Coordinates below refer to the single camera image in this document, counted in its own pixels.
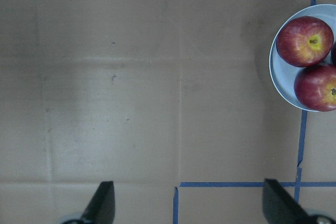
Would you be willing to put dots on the light blue plate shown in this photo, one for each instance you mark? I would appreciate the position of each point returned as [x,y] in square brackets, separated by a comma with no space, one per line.
[283,74]

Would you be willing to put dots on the red apple on plate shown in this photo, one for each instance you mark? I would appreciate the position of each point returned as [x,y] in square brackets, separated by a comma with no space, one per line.
[314,87]
[304,41]

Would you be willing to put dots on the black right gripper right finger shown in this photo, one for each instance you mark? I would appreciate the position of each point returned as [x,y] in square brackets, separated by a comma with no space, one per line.
[280,208]

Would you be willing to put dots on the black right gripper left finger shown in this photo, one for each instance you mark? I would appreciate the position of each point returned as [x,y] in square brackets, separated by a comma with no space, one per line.
[101,208]

